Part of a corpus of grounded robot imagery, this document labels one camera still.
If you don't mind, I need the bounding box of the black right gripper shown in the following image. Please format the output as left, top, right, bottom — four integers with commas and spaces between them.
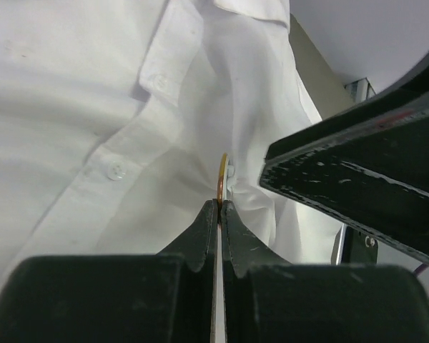
260, 52, 429, 265

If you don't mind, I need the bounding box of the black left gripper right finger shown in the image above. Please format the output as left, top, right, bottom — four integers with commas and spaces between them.
221, 201, 429, 342

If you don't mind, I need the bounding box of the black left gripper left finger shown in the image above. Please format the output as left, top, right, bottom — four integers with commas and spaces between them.
0, 200, 218, 342

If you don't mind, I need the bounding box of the yellow sunflower brooch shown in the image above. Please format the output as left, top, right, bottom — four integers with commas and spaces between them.
216, 153, 236, 227

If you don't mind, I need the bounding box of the white button-up shirt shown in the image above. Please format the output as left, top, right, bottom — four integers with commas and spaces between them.
0, 1, 340, 284

